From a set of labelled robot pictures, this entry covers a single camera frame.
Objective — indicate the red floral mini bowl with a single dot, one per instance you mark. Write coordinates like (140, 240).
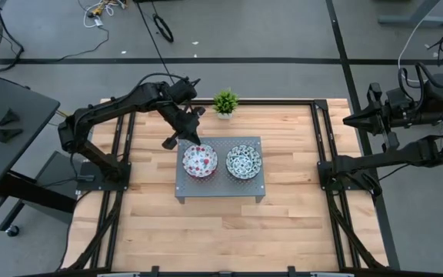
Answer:
(200, 161)

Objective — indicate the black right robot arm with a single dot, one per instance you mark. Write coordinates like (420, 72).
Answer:
(398, 155)

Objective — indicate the black wedge stand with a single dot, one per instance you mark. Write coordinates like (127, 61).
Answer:
(10, 116)
(9, 135)

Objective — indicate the teal floral mini bowl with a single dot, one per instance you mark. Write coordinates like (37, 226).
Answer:
(244, 162)

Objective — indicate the black desk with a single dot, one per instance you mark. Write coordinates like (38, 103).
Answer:
(17, 161)

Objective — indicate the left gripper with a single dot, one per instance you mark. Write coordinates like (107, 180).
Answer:
(183, 121)

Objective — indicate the grey perforated metal riser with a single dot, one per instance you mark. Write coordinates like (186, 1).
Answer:
(221, 188)

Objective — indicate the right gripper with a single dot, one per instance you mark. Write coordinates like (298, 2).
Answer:
(392, 111)

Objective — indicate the grey desk foot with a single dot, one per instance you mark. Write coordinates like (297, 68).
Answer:
(414, 20)

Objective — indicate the green plant white pot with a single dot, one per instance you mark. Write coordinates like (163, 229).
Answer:
(225, 102)

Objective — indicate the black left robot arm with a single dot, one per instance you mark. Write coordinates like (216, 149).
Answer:
(102, 111)

